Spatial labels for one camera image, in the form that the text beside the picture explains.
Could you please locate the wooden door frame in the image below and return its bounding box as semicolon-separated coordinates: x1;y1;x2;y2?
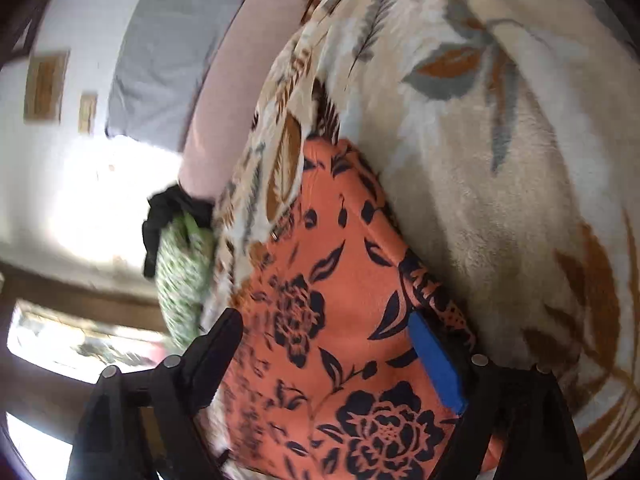
0;255;168;333

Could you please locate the wide beige wall switch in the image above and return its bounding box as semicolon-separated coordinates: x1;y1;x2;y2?
24;50;69;123

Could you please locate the orange floral shirt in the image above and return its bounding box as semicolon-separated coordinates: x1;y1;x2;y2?
220;135;506;480

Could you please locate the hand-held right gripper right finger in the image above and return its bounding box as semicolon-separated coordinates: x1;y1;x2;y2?
409;312;586;480

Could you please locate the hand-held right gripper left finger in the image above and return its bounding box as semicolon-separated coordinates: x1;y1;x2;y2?
66;308;244;480

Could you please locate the pink bolster cushion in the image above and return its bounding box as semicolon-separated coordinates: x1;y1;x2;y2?
177;0;333;201

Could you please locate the patterned glass door panel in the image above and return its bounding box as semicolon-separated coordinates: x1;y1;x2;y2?
7;300;168;376

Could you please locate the grey pillow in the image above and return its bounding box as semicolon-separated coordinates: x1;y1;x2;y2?
105;0;251;153

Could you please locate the green patterned pillow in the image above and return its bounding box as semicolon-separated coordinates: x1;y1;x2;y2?
156;212;217;346

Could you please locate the leaf-printed fleece blanket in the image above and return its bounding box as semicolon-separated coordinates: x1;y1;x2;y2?
197;0;640;480

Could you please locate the small beige wall switch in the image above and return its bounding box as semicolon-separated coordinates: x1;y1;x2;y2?
77;91;99;134

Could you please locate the black garment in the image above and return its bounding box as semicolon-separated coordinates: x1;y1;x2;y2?
141;183;216;278

